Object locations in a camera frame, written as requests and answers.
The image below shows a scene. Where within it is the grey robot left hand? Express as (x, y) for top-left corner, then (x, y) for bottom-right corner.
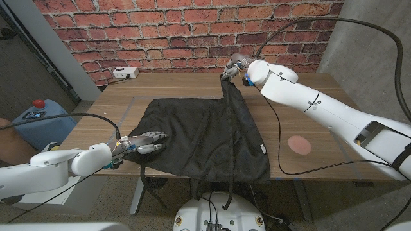
(110, 130), (168, 161)

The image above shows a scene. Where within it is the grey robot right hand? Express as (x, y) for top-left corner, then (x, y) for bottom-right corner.
(220, 53), (258, 81)

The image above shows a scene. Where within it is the black cloth apron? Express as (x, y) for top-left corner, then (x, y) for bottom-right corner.
(123, 78), (271, 211)

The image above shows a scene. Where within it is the black round fan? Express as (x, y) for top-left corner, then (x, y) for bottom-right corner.
(146, 177), (168, 190)

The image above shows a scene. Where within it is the red brick printed backdrop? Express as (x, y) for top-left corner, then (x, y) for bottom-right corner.
(33, 0), (345, 87)

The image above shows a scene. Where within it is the white table leg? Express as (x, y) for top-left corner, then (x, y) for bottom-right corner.
(130, 177), (145, 216)

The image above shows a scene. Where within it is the white power strip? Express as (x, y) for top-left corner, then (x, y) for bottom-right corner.
(112, 67), (140, 80)

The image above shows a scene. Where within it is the white and yellow device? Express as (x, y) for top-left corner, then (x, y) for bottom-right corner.
(41, 142), (62, 152)

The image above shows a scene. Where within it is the blue plastic container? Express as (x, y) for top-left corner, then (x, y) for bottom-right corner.
(12, 99), (78, 151)

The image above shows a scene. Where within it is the pink round sticker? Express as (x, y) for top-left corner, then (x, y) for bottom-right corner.
(287, 135), (312, 155)

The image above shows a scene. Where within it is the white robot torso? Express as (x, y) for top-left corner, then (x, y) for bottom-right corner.
(173, 191), (267, 231)

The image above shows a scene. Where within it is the person's bare leg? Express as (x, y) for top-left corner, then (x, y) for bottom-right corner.
(0, 117), (38, 166)

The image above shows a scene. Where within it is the grey table leg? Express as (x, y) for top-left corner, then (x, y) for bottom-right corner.
(292, 179), (312, 221)

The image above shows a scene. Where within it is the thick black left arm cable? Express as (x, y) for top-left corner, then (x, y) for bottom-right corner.
(0, 112), (121, 141)

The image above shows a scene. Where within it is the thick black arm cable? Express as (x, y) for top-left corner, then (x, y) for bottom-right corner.
(255, 16), (411, 123)
(0, 112), (121, 141)

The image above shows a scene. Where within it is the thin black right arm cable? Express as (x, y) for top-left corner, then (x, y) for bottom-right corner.
(252, 83), (391, 176)

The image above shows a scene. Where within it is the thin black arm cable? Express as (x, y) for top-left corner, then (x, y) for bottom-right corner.
(252, 83), (391, 176)
(6, 166), (109, 224)

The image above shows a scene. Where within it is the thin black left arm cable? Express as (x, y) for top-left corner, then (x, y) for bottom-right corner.
(6, 166), (109, 224)

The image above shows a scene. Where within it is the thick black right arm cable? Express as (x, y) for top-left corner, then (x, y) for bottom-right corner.
(255, 16), (411, 123)

